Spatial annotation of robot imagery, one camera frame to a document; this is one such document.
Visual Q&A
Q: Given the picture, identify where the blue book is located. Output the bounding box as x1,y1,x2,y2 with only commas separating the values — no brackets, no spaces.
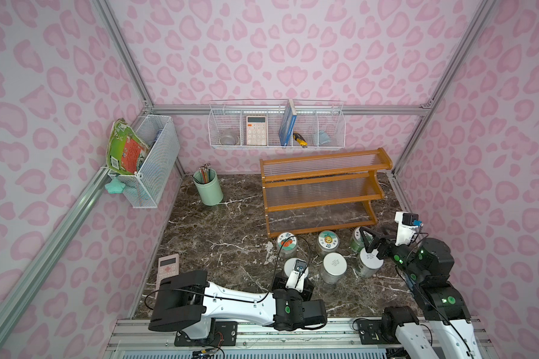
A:
278,99,297,147

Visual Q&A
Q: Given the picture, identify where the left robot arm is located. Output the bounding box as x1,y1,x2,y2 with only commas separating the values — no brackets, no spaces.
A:
148,270,328,340

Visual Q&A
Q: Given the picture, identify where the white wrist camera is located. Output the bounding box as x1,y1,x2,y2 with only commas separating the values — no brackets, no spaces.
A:
395,212,422,246
286,272,305,293

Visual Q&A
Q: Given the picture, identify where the white mesh side basket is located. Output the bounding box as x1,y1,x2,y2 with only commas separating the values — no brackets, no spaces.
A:
109,115,181,209

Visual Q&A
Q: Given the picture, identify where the green label white-lid jar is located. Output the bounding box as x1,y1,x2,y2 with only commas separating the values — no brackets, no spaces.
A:
283,257,308,281

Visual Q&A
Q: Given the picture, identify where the mint green pencil cup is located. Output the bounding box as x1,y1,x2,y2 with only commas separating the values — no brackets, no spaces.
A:
193,168,223,206

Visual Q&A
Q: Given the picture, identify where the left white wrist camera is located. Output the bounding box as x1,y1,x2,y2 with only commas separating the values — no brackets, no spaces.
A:
286,272,305,293

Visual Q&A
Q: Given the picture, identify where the mint green star toy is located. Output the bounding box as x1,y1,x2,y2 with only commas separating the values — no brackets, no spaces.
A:
105,176,126,194

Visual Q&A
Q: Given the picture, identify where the orange wooden three-tier shelf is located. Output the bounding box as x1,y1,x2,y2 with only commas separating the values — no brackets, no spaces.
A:
261,147,393,237

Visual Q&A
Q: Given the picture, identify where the pink calculator on table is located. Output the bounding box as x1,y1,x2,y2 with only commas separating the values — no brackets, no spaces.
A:
156,254,181,290

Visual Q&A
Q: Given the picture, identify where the clear glass bowl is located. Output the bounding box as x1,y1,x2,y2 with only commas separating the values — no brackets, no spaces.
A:
219,130,240,146

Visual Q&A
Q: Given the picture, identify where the white pink calculator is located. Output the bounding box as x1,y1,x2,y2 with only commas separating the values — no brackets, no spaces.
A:
246,115,268,146

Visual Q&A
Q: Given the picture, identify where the light blue cup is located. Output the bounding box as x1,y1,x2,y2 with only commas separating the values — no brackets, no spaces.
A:
314,130,332,147

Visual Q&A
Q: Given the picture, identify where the tomato lid seed jar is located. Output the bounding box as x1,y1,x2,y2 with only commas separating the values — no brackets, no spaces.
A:
276,232,298,259

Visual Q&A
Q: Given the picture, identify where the green leaf lid seed jar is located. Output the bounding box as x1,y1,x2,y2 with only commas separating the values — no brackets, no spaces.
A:
350,227,364,254

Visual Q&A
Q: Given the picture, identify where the yellow black tool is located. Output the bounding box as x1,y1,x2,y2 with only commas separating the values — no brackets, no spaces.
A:
293,133,308,148

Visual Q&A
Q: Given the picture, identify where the green red snack bag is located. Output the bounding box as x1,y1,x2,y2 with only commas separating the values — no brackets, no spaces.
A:
106,118,151,175

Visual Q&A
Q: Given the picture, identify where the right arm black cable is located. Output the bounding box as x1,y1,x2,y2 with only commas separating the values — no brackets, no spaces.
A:
352,230,477,359

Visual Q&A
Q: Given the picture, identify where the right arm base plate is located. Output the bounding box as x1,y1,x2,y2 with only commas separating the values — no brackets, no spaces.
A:
352,318,399,345

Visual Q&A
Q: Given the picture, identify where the sunflower lid seed jar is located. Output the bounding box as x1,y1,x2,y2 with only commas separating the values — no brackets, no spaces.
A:
317,230,340,257

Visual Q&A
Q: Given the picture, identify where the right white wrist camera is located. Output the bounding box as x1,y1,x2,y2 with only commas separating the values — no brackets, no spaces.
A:
395,212,422,246

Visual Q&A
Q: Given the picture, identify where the white wire wall basket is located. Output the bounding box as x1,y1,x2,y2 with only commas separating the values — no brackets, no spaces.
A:
208,99,346,150

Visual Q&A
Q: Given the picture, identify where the coloured pencils bundle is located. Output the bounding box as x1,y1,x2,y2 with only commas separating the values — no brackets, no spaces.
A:
199,163,211,184

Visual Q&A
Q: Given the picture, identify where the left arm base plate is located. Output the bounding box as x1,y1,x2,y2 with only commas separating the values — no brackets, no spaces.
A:
175,319,238,347

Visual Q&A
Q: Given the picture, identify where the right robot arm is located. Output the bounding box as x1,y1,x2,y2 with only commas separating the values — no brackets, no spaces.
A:
357,227,482,358

